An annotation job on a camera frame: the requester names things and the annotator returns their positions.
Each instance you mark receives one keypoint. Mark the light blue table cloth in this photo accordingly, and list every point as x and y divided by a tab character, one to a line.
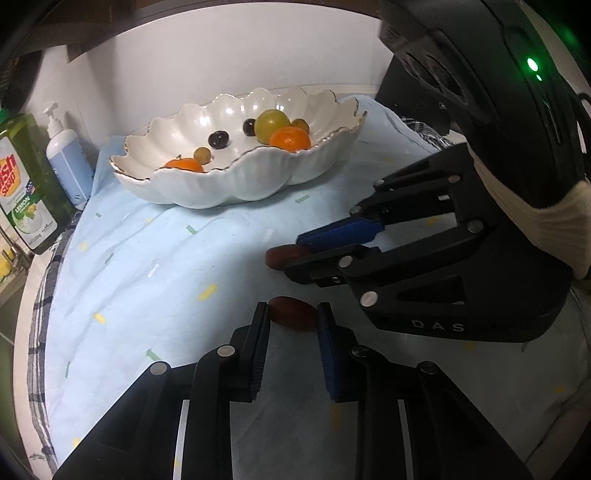
161	277

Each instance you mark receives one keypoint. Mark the person's right hand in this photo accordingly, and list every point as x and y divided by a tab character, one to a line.
554	226

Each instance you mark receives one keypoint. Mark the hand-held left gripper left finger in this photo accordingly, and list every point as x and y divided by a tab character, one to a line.
258	350

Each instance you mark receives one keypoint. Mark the red brown date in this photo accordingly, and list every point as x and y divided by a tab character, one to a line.
279	256
293	314

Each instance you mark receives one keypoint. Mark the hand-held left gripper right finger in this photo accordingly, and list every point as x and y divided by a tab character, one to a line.
334	364

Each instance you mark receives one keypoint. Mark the green dish soap bottle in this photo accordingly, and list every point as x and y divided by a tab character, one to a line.
27	184

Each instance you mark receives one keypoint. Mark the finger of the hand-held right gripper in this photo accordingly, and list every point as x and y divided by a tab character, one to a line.
323	270
341	230

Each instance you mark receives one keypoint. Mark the large green grape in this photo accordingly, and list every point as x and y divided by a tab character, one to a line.
271	124

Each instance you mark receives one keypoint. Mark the black knife block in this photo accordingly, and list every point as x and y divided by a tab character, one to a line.
397	97

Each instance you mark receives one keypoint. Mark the yellow sponge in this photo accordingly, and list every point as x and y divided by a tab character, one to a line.
3	267

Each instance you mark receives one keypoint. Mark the blue pump soap bottle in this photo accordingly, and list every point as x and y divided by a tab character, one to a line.
67	161

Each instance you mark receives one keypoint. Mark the dark purple grape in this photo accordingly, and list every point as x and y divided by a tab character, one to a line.
250	127
218	139

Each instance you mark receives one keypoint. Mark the small olive grape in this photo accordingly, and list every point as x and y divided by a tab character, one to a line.
300	124
202	154

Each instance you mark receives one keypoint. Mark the orange mandarin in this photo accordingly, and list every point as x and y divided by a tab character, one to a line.
289	140
185	165

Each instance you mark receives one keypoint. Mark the white scalloped ceramic bowl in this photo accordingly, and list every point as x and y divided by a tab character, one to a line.
221	184

